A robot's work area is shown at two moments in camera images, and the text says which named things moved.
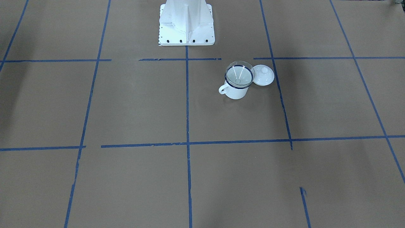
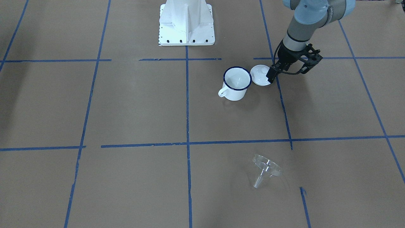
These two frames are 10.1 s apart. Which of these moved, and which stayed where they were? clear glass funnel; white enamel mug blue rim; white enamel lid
Moved: clear glass funnel
Stayed: white enamel lid; white enamel mug blue rim
